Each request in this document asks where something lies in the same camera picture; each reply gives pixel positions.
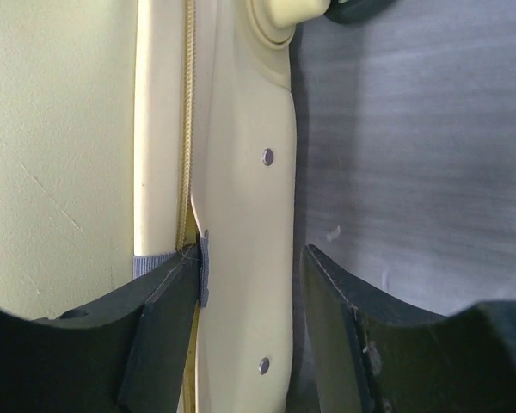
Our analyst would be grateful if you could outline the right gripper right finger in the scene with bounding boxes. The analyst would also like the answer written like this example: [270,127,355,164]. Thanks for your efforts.
[301,245,516,412]

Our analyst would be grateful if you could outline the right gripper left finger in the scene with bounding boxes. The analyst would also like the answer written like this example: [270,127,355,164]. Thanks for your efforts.
[0,245,200,412]

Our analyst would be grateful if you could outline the yellow suitcase black lining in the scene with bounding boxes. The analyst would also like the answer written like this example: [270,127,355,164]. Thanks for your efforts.
[0,1,385,412]

